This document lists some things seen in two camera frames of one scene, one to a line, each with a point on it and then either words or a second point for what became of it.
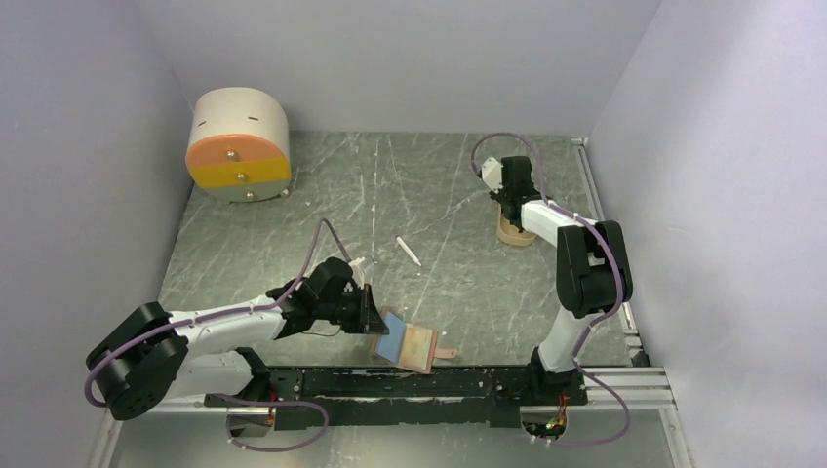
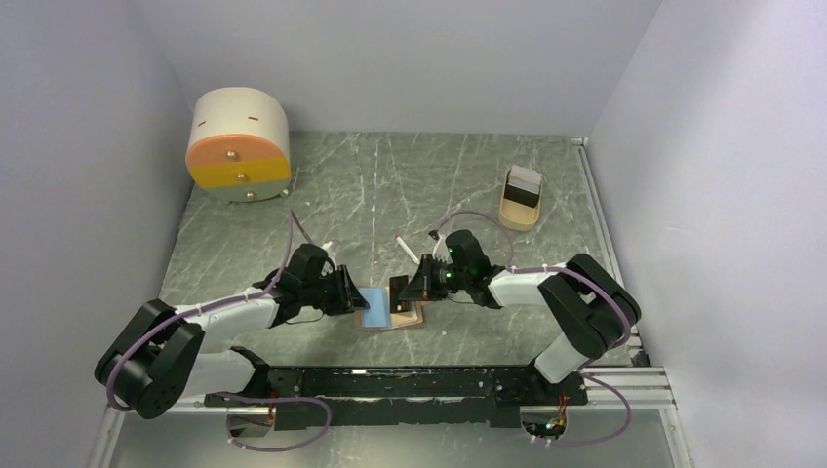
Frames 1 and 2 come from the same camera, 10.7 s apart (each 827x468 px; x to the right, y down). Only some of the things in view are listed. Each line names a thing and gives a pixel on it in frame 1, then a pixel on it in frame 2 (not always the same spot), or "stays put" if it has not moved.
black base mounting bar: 491,397 stays put
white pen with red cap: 408,250 stays put
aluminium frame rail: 639,387 stays put
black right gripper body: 501,195 -> 446,277
